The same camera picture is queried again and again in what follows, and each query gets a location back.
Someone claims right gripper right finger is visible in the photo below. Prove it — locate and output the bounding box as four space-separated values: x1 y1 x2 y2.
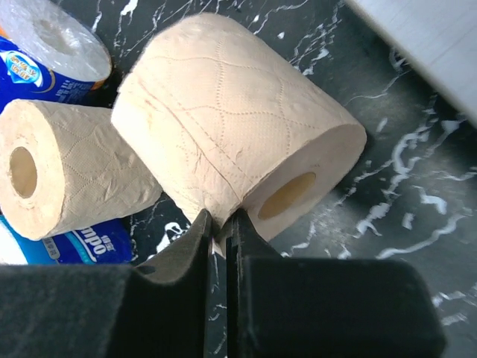
225 210 446 357

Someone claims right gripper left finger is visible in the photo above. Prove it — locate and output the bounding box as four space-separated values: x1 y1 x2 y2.
1 210 212 357

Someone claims brown roll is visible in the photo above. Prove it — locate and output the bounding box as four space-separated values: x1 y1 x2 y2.
111 13 367 240
1 99 162 240

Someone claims blue wrapped roll upright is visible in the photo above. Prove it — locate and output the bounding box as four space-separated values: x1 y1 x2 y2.
1 216 133 265

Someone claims blue wrapped roll lying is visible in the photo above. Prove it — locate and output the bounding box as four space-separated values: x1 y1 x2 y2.
1 1 112 107

